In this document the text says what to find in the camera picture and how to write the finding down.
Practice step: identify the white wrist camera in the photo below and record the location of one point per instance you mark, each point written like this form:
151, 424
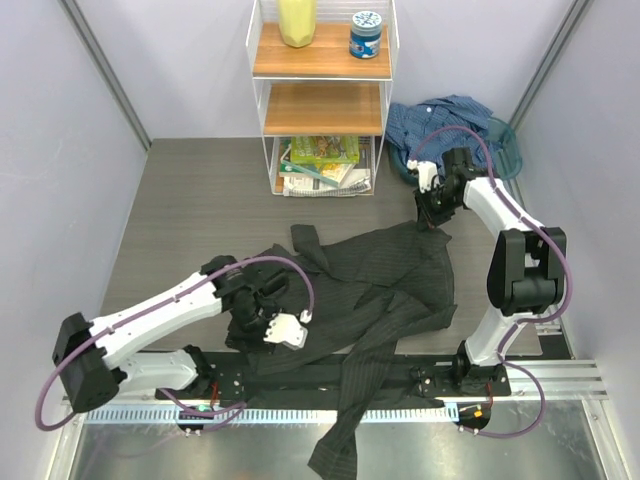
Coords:
427, 173
288, 330

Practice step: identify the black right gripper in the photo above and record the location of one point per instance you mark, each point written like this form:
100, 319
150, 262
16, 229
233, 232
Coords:
427, 219

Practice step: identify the blue lidded jar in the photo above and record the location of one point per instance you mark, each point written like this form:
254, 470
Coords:
365, 34

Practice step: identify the stack of books and papers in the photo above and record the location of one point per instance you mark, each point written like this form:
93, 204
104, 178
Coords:
336, 180

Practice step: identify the black pinstripe long sleeve shirt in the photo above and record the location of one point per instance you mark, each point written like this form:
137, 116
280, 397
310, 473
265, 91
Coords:
370, 291

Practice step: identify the teal plastic basin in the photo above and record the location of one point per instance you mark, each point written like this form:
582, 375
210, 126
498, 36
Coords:
502, 140

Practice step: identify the perforated metal rail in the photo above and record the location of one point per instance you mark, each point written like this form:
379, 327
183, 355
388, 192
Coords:
171, 414

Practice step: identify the yellow vase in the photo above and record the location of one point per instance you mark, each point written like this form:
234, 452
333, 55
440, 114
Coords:
297, 21

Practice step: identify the blue checked long sleeve shirt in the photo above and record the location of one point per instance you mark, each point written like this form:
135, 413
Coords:
427, 130

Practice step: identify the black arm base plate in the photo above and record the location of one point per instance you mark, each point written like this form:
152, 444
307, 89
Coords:
412, 381

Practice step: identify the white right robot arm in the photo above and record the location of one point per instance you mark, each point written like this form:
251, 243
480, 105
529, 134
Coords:
526, 275

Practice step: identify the white wire wooden shelf unit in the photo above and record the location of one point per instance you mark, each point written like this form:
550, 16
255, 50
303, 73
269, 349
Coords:
321, 88

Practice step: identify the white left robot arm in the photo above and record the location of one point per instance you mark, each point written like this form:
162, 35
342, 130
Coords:
101, 358

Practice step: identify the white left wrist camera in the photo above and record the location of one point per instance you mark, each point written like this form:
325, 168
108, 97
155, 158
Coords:
288, 330

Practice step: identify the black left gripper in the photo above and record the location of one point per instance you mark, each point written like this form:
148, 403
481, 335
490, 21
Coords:
249, 342

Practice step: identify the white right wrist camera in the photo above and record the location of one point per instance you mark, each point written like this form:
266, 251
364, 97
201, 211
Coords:
427, 173

